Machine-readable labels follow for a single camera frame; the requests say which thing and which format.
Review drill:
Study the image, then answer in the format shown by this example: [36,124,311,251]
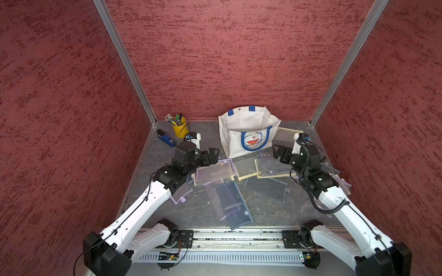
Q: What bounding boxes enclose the corner aluminium post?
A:
[310,0,389,127]
[93,0,158,127]

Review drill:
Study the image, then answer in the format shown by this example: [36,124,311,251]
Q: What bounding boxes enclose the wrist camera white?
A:
[292,133,309,154]
[185,132,201,149]

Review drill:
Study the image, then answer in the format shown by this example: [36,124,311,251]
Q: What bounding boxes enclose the blue grey mesh pouch front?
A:
[203,181,254,230]

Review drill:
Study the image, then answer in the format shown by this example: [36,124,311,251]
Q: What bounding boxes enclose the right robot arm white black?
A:
[272,139,412,276]

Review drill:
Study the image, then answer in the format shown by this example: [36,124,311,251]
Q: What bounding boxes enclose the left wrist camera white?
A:
[185,132,201,149]

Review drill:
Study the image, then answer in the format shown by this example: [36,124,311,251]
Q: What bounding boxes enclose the yellow trim mesh pouch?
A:
[233,152,291,180]

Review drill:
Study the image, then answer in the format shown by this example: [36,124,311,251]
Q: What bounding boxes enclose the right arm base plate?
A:
[282,230,312,249]

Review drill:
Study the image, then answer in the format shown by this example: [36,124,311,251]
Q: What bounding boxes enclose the purple trim mesh pouch centre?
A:
[193,159,237,186]

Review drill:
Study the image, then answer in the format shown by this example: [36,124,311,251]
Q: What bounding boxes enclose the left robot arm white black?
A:
[81,141,220,276]

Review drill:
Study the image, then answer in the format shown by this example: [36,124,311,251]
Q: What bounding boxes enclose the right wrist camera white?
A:
[292,133,309,154]

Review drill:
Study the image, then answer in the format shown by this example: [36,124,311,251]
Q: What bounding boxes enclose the aluminium front rail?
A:
[131,227,346,253]

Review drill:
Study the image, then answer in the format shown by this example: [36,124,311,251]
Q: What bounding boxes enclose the white canvas Doraemon tote bag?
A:
[218,105,282,159]

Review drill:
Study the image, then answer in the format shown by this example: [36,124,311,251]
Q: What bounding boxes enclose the beige mesh pouch by bag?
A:
[273,127,304,146]

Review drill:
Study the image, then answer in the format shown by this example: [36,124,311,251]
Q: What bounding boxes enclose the yellow pen cup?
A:
[172,115,189,139]

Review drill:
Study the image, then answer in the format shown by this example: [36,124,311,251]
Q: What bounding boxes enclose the left corner aluminium post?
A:
[93,0,158,127]

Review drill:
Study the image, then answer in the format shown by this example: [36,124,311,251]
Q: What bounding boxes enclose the right corner aluminium post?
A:
[310,0,389,127]

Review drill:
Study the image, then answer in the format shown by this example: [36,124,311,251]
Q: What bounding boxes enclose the blue stapler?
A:
[157,129,176,147]

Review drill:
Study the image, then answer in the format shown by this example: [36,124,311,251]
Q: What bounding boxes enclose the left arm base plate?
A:
[163,230,195,249]

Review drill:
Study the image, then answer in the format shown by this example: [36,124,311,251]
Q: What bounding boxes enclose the pens in cup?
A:
[165,114,183,127]

